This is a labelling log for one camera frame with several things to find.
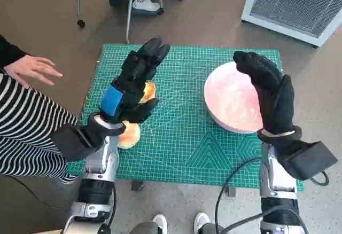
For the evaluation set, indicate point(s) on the person's hand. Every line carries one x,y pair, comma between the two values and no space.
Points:
32,69

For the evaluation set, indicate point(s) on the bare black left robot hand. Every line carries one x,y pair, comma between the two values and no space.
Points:
133,68

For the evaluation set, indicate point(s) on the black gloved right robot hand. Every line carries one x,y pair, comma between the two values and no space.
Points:
275,97

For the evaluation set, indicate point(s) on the long braided toy bread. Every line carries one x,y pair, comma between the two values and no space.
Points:
149,91

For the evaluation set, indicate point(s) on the pink bowl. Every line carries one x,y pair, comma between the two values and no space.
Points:
229,97

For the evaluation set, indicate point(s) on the round toy bread bun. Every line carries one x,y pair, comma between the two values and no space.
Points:
131,137

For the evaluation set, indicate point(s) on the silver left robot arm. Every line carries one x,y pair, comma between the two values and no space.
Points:
99,162

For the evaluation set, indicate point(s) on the grey metal pole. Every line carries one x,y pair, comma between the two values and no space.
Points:
129,17

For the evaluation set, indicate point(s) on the green cutting mat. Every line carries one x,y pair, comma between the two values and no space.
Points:
181,127

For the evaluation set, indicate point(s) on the large white mesh cabinet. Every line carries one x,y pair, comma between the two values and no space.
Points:
288,4

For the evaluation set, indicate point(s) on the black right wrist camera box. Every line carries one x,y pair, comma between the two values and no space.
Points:
307,159

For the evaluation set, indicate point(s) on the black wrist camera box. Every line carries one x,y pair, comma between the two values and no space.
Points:
69,143
307,159

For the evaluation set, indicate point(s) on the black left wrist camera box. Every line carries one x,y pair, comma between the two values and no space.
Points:
69,143

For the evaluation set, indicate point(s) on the black table bracket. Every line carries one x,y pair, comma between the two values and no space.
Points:
231,192
137,186

